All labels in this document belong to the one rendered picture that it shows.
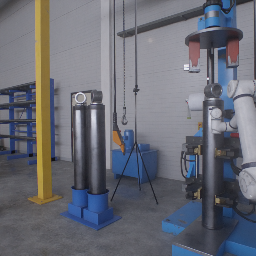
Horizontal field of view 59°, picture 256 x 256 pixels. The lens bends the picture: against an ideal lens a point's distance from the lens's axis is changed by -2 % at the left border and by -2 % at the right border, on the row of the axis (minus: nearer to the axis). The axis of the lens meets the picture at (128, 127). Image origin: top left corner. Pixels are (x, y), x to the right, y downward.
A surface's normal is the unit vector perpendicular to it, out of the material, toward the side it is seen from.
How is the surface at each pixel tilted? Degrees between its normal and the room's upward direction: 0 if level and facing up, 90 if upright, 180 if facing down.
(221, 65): 90
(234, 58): 90
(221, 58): 90
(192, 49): 90
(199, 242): 0
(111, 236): 0
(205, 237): 0
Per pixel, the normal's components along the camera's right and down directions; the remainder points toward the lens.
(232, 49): -0.19, 0.04
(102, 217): 0.78, 0.01
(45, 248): 0.00, -1.00
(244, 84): -0.06, -0.39
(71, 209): -0.62, 0.03
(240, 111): -0.81, -0.24
